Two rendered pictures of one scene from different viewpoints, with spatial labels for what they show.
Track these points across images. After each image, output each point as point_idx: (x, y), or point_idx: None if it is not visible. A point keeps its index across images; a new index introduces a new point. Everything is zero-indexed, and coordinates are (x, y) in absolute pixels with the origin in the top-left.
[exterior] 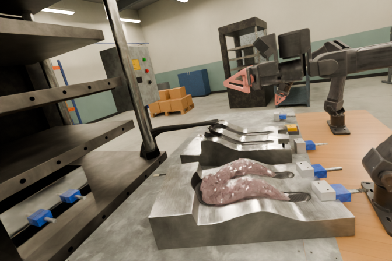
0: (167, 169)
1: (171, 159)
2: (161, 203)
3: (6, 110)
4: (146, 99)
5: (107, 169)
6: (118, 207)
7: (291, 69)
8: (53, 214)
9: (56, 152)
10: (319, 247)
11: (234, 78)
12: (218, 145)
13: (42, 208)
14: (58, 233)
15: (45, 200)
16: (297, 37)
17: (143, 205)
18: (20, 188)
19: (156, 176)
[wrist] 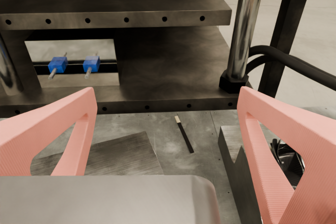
0: (196, 126)
1: (229, 118)
2: (34, 168)
3: None
4: None
5: (179, 59)
6: (102, 114)
7: None
8: (71, 70)
9: (98, 7)
10: None
11: (247, 112)
12: (253, 193)
13: (61, 58)
14: (71, 88)
15: (64, 52)
16: None
17: (108, 139)
18: (45, 27)
19: (173, 121)
